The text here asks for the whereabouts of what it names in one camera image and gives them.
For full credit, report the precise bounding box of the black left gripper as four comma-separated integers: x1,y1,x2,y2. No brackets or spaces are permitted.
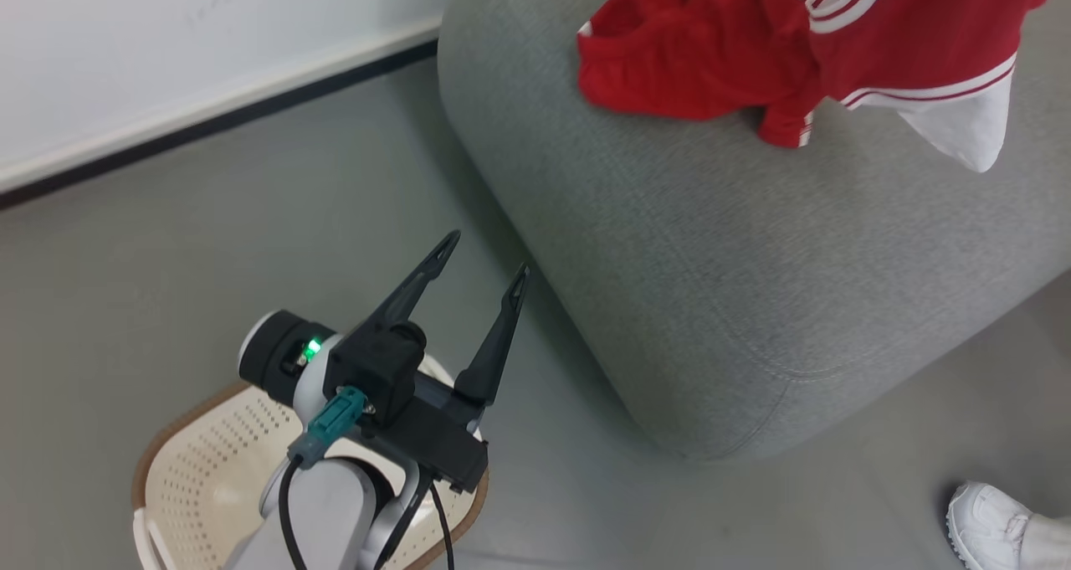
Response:
358,230,531,496

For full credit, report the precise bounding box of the red white sports garment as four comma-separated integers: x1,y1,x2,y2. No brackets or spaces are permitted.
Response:
576,0,1062,174

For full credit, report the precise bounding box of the beige perforated laundry basket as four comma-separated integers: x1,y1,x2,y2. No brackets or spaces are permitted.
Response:
131,357,491,570

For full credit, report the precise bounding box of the grey fabric sofa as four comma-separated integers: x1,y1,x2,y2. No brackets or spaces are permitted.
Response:
437,0,1071,463

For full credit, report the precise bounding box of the black baseboard strip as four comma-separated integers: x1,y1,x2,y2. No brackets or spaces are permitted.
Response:
0,39,441,213

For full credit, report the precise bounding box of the white shoe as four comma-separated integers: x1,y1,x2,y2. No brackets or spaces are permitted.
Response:
945,480,1071,570

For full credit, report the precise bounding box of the teal left camera connector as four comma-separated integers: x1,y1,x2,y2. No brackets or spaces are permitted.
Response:
288,386,370,470

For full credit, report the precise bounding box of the thin black left gripper cable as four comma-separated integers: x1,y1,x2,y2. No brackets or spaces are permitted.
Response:
375,468,458,570

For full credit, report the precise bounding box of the black left camera cable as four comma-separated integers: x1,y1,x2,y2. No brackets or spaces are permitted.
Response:
277,457,307,570

